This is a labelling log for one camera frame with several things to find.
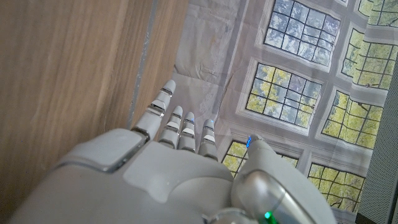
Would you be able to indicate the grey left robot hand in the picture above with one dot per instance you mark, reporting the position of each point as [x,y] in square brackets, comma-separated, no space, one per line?
[140,186]

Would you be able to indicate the printed window backdrop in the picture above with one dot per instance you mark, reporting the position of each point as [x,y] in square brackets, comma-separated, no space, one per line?
[211,46]

